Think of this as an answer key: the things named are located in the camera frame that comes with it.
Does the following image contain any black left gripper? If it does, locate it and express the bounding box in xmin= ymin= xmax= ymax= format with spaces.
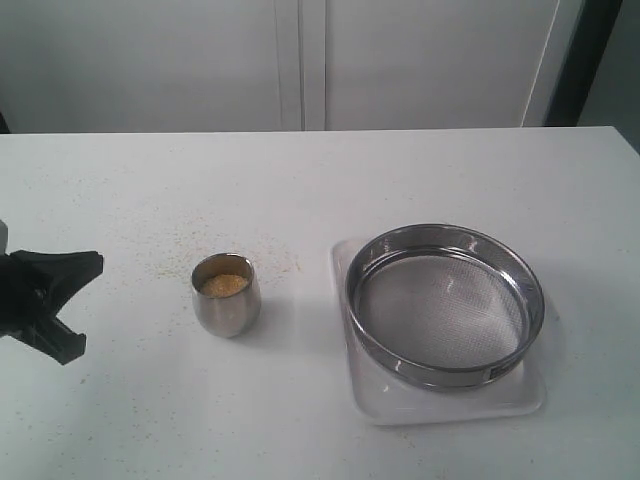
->
xmin=1 ymin=251 xmax=104 ymax=365

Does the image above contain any stainless steel cup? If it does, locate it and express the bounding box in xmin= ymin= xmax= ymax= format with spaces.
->
xmin=191 ymin=253 xmax=261 ymax=338

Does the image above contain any pile of tan grain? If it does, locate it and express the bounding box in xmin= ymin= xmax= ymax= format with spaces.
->
xmin=200 ymin=274 xmax=248 ymax=298

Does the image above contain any round steel mesh sieve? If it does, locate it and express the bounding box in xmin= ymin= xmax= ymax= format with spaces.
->
xmin=344 ymin=224 xmax=546 ymax=389

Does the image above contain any white cabinet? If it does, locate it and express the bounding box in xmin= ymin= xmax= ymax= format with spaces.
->
xmin=1 ymin=1 xmax=584 ymax=133

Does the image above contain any white square plastic tray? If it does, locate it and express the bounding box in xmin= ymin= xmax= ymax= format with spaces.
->
xmin=331 ymin=237 xmax=547 ymax=426

